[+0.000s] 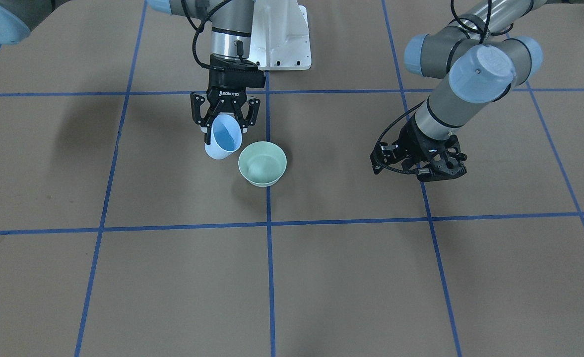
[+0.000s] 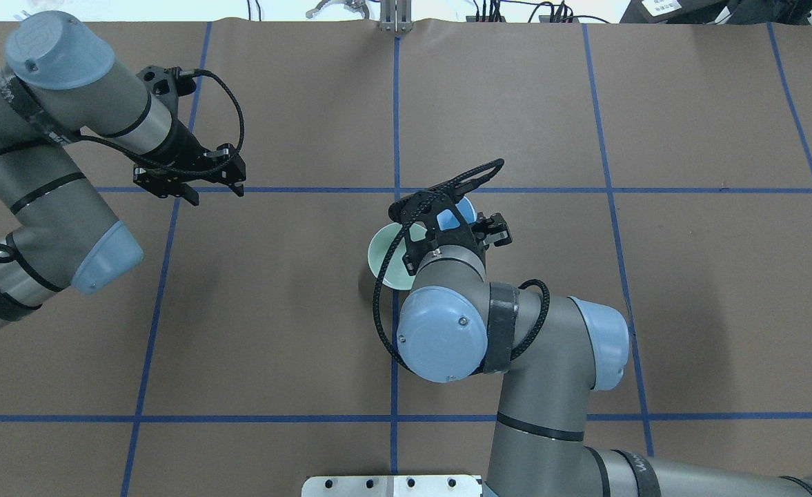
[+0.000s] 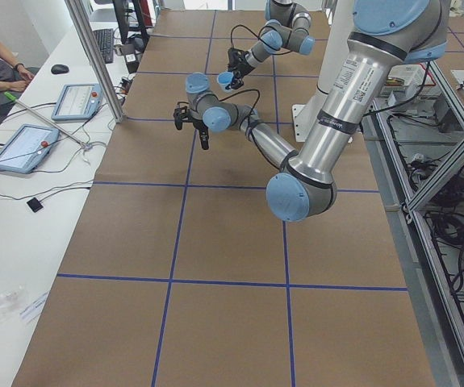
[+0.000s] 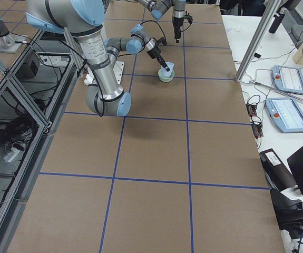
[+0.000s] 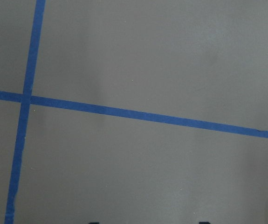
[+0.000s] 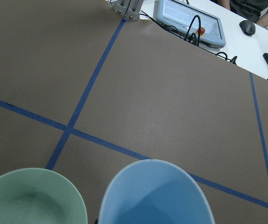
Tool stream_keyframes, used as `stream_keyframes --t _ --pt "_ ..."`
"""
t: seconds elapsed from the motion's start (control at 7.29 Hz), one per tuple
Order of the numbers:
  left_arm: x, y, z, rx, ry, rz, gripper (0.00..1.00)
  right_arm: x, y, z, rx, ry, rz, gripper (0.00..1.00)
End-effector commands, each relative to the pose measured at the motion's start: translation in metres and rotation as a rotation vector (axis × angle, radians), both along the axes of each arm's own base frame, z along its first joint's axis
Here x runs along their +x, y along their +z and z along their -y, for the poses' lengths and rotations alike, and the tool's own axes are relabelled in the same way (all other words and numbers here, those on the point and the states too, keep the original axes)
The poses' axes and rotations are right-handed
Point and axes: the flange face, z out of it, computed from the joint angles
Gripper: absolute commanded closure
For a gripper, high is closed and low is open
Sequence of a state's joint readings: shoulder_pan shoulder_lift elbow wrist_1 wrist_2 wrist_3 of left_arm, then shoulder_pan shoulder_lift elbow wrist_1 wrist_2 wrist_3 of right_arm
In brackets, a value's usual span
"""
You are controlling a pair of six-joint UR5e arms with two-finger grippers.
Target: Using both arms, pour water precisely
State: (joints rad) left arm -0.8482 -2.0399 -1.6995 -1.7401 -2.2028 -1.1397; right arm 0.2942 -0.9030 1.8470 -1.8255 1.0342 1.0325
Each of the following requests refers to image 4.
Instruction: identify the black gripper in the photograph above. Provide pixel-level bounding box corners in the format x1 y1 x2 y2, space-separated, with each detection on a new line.
172 16 184 43
147 47 170 72

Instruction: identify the light blue plastic cup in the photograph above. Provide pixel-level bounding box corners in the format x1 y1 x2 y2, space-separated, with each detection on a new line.
160 62 174 77

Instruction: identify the mint green ceramic bowl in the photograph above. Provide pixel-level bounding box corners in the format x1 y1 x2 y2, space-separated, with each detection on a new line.
158 69 175 83

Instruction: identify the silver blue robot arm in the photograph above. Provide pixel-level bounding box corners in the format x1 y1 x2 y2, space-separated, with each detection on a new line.
26 1 172 116
137 0 187 43

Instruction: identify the black water bottle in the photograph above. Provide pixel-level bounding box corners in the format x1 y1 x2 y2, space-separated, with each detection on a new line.
268 8 287 34

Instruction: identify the orange black electronics board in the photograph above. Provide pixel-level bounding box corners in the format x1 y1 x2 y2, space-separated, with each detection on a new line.
246 103 263 139

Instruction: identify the far teach pendant tablet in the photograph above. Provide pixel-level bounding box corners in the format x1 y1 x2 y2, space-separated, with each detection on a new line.
272 65 303 95

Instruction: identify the teach pendant tablet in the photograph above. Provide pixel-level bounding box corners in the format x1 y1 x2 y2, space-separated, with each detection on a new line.
265 98 303 133
272 65 303 95

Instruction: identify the near teach pendant tablet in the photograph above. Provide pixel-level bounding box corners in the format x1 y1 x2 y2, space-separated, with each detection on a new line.
265 98 303 133

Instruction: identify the black label printer box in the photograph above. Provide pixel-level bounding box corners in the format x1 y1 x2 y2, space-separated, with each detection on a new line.
259 149 297 191

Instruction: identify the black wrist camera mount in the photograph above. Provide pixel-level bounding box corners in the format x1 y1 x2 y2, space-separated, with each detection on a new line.
184 14 193 24
155 37 168 46

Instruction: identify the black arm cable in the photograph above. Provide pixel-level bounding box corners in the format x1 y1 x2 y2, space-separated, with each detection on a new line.
130 20 168 45

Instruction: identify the white camera mast pedestal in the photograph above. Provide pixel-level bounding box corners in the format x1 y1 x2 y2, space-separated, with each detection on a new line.
84 61 124 85

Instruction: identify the aluminium frame post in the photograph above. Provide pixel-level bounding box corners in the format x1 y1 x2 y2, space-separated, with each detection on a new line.
234 0 285 83

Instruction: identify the black box under frame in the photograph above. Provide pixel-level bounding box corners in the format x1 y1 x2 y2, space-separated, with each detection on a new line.
16 53 40 79

